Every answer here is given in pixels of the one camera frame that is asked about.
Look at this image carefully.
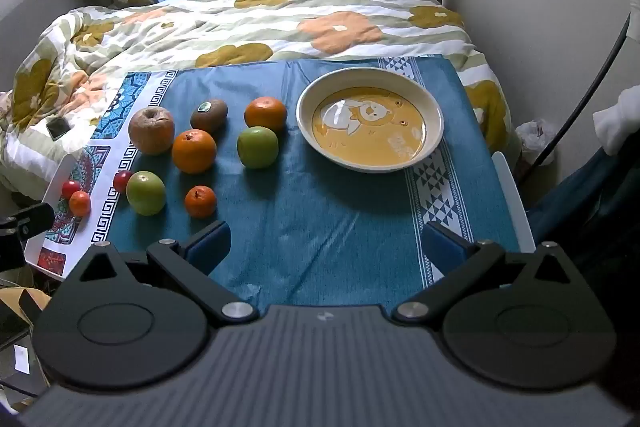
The cardboard box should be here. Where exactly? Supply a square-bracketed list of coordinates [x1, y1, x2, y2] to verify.
[0, 287, 53, 350]

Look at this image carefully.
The small orange mandarin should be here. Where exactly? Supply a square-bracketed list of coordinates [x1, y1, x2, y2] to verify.
[184, 185, 218, 219]

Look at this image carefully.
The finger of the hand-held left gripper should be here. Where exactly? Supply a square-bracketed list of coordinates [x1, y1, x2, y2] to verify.
[10, 202, 55, 239]

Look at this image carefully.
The orange tangerine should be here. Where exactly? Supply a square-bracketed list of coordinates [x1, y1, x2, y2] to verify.
[244, 97, 288, 134]

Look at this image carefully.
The white cloth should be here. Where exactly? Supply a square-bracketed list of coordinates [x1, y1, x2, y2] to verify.
[592, 87, 640, 158]

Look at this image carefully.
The black cable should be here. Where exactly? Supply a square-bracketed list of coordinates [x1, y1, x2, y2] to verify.
[517, 14, 631, 188]

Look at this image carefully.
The floral blanket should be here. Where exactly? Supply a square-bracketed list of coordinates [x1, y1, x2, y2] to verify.
[0, 0, 513, 208]

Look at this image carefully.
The small black device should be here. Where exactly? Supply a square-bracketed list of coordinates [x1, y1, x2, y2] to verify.
[46, 117, 70, 140]

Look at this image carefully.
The brown kiwi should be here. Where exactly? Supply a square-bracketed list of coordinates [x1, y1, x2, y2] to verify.
[190, 98, 229, 134]

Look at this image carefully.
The patterned white-bordered cloth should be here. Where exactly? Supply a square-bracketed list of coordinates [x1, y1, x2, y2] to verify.
[37, 69, 178, 278]

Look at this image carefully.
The green apple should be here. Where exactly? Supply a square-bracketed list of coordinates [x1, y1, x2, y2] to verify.
[237, 126, 280, 170]
[126, 171, 167, 217]

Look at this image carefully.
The clear plastic bag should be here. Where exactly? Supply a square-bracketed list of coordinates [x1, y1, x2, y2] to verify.
[515, 119, 556, 168]

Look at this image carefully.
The wrinkled brown apple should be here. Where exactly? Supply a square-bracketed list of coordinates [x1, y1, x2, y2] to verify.
[128, 106, 176, 156]

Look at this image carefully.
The dark blue cloth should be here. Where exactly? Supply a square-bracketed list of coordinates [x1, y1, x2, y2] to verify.
[527, 142, 640, 268]

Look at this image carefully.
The cream plate with bear print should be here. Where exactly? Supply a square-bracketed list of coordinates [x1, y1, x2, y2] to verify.
[296, 68, 444, 173]

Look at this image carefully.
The blue tablecloth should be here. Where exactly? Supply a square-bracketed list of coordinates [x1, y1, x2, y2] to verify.
[107, 54, 521, 308]

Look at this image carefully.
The orange-red cherry tomato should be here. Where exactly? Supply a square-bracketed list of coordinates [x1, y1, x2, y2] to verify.
[69, 191, 92, 217]

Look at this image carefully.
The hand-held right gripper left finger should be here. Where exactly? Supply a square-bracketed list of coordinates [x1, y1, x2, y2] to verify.
[62, 219, 261, 328]

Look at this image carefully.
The large orange with stem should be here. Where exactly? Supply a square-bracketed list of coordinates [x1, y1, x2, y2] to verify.
[172, 130, 217, 174]

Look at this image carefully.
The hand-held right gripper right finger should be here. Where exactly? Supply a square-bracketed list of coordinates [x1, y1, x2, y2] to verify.
[391, 221, 584, 327]

